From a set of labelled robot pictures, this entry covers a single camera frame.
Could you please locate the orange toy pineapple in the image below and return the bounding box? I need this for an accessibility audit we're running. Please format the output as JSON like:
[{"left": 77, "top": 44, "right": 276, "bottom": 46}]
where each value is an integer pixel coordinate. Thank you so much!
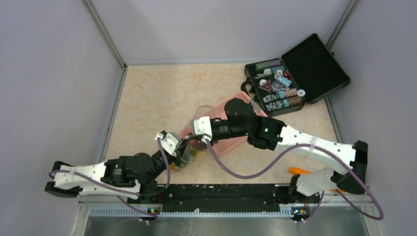
[{"left": 170, "top": 162, "right": 188, "bottom": 171}]

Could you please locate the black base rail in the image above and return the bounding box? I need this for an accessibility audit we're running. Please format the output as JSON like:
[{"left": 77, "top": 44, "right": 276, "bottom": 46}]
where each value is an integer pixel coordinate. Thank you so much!
[{"left": 143, "top": 183, "right": 322, "bottom": 225}]

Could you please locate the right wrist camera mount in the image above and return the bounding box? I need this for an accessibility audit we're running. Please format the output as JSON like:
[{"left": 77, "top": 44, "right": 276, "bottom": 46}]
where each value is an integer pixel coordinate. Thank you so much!
[{"left": 191, "top": 116, "right": 213, "bottom": 144}]

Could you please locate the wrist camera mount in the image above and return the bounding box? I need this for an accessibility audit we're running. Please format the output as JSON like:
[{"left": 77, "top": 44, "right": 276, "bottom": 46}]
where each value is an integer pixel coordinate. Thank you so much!
[
  {"left": 191, "top": 116, "right": 213, "bottom": 144},
  {"left": 154, "top": 130, "right": 182, "bottom": 157}
]

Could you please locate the clear zip top bag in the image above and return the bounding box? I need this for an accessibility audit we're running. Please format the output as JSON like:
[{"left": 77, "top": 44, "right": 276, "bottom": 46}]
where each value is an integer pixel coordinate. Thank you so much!
[{"left": 174, "top": 105, "right": 223, "bottom": 164}]

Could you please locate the pink plastic basket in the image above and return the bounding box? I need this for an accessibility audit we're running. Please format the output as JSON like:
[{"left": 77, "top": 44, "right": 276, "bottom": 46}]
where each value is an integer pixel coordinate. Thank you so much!
[{"left": 180, "top": 92, "right": 267, "bottom": 157}]

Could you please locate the black poker chip case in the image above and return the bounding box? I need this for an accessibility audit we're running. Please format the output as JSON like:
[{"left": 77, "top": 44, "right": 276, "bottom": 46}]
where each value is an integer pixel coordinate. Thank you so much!
[{"left": 240, "top": 33, "right": 351, "bottom": 117}]

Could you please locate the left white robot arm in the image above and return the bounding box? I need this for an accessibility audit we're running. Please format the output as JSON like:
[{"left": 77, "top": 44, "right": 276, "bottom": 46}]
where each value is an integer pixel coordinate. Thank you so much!
[{"left": 44, "top": 143, "right": 187, "bottom": 203}]

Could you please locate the orange carrot toy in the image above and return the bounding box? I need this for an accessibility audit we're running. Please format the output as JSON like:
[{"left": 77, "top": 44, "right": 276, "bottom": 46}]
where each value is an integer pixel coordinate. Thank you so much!
[{"left": 289, "top": 167, "right": 345, "bottom": 193}]

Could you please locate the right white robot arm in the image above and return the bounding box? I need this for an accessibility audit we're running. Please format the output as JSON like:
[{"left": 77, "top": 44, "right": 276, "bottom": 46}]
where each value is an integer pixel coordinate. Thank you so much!
[{"left": 210, "top": 98, "right": 368, "bottom": 203}]

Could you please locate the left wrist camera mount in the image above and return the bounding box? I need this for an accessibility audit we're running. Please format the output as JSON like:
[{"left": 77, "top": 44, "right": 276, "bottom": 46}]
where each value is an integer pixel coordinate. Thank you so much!
[{"left": 154, "top": 130, "right": 182, "bottom": 157}]

